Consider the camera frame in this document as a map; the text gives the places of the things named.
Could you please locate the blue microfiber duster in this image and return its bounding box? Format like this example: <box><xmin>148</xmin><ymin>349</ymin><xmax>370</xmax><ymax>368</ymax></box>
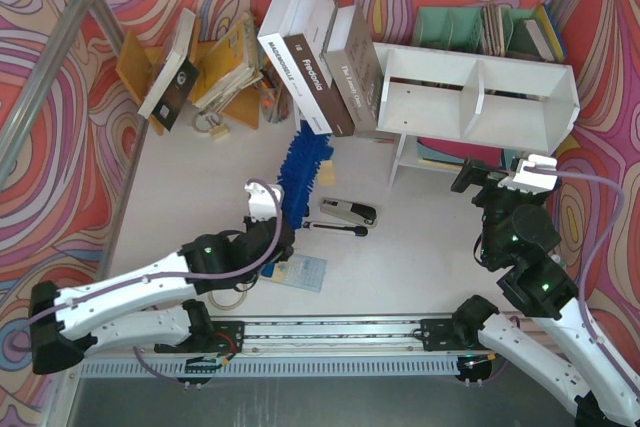
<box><xmin>278</xmin><ymin>121</ymin><xmax>333</xmax><ymax>230</ymax></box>

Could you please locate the white black stapler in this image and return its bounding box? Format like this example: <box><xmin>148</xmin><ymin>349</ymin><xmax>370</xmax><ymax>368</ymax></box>
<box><xmin>319</xmin><ymin>197</ymin><xmax>378</xmax><ymax>228</ymax></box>

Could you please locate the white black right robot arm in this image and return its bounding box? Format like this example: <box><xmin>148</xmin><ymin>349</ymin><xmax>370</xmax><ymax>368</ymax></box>
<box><xmin>451</xmin><ymin>154</ymin><xmax>639</xmax><ymax>426</ymax></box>

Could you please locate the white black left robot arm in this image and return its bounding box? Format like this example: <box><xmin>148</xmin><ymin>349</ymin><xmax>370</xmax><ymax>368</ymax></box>
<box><xmin>29</xmin><ymin>218</ymin><xmax>295</xmax><ymax>375</ymax></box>

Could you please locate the white wooden bookshelf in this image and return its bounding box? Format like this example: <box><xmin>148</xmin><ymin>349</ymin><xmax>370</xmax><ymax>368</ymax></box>
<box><xmin>375</xmin><ymin>43</ymin><xmax>581</xmax><ymax>178</ymax></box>

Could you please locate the magenta paper sheet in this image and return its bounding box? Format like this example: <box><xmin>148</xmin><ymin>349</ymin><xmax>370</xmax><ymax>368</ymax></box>
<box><xmin>416</xmin><ymin>137</ymin><xmax>502</xmax><ymax>167</ymax></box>

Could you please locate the yellow sticky note pad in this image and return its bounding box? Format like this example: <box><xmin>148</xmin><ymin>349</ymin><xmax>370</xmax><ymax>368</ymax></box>
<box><xmin>317</xmin><ymin>160</ymin><xmax>336</xmax><ymax>187</ymax></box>

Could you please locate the wooden coasters stack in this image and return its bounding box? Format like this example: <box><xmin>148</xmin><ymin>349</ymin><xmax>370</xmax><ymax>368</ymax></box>
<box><xmin>481</xmin><ymin>3</ymin><xmax>506</xmax><ymax>57</ymax></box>

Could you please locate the green desk organizer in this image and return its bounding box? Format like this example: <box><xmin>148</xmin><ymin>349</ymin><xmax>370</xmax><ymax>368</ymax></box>
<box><xmin>411</xmin><ymin>5</ymin><xmax>555</xmax><ymax>62</ymax></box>

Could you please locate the clear pencil cup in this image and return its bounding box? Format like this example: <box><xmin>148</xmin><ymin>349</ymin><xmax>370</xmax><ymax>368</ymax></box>
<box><xmin>258</xmin><ymin>66</ymin><xmax>291</xmax><ymax>124</ymax></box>

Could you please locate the blue yellow book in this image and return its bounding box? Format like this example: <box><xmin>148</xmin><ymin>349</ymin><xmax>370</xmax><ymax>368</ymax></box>
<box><xmin>524</xmin><ymin>4</ymin><xmax>567</xmax><ymax>63</ymax></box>

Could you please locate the beige Lonely Ones book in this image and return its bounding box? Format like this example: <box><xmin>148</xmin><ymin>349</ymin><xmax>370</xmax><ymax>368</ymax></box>
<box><xmin>323</xmin><ymin>4</ymin><xmax>384</xmax><ymax>136</ymax></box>

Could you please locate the yellow worn book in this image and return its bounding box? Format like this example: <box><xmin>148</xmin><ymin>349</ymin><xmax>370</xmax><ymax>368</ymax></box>
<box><xmin>192</xmin><ymin>12</ymin><xmax>262</xmax><ymax>113</ymax></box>

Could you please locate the black white paperback book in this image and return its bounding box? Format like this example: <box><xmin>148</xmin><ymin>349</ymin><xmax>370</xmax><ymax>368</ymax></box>
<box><xmin>138</xmin><ymin>8</ymin><xmax>199</xmax><ymax>131</ymax></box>

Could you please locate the brown Fredonia book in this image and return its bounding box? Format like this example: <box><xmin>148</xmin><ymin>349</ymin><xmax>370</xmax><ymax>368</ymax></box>
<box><xmin>285</xmin><ymin>0</ymin><xmax>355</xmax><ymax>137</ymax></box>

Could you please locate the white Mademoiselle book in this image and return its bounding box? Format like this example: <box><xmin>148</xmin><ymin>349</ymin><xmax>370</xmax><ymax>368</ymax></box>
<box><xmin>258</xmin><ymin>0</ymin><xmax>332</xmax><ymax>134</ymax></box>

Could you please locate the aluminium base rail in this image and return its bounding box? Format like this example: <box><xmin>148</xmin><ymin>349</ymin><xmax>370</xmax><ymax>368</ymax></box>
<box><xmin>59</xmin><ymin>314</ymin><xmax>609</xmax><ymax>378</ymax></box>

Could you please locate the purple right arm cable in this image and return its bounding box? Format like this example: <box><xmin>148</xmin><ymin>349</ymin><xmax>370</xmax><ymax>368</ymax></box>
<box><xmin>529</xmin><ymin>166</ymin><xmax>640</xmax><ymax>393</ymax></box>

